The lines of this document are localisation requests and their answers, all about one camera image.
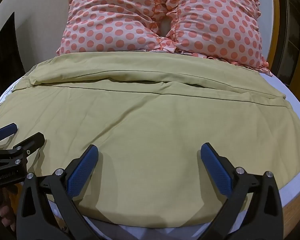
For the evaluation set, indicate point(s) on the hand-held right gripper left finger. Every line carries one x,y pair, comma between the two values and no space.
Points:
82,173

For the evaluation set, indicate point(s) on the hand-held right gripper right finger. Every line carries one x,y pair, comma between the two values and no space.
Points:
215,173

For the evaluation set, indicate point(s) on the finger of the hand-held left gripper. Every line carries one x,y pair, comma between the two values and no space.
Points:
31,142
5,131

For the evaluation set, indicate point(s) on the yellow-green bed sheet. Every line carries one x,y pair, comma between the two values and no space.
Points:
145,125

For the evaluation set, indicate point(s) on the person's left hand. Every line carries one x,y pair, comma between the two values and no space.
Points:
7,215

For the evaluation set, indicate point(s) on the dark door panel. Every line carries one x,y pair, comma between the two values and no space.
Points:
5,60

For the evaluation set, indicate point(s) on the wooden bed base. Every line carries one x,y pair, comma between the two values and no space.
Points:
296,217

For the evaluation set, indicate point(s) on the pink polka dot pillow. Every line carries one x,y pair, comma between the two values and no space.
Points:
215,22
110,17

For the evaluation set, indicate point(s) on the dark window frame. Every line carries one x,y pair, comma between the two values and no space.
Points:
293,30

